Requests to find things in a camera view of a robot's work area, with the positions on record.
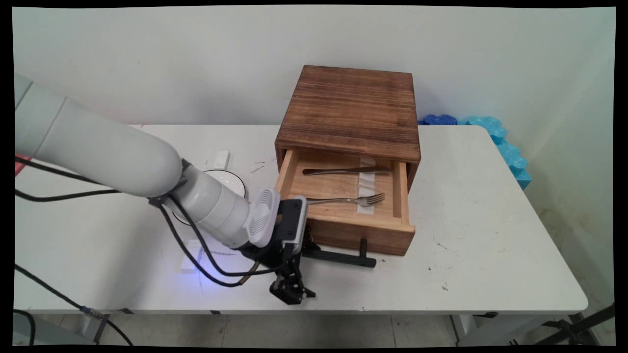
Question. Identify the silver black wrist camera box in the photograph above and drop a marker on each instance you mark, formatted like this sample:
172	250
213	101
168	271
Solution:
293	223

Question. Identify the black metal floor frame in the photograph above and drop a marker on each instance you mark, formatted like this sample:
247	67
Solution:
581	323

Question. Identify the dark blue foam piece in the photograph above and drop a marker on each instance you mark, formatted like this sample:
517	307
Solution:
439	119

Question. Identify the clear tape strip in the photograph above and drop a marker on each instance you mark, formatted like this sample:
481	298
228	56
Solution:
366	184

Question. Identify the pink object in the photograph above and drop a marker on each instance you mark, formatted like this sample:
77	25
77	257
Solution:
19	164

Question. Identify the white plate with black rim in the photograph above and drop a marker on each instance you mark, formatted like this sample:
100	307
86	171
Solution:
230	181

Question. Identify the light wooden drawer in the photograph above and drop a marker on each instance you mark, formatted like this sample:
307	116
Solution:
338	223

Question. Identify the white table leg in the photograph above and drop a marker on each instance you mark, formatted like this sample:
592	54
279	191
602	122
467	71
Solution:
495	329
64	331

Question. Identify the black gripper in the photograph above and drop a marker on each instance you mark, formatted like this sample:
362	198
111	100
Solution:
267	257

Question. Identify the silver fork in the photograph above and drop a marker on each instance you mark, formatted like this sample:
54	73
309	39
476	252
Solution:
365	199

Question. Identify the light blue foam piece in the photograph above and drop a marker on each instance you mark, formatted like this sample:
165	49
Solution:
510	154

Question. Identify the brown wooden drawer cabinet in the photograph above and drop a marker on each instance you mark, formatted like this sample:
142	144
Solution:
351	108

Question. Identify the small white rectangular block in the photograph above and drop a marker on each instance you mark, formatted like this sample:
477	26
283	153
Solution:
222	159
189	263

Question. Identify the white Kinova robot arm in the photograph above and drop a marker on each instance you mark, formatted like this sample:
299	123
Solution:
108	152

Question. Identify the silver table knife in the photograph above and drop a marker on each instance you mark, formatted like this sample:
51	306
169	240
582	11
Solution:
343	170

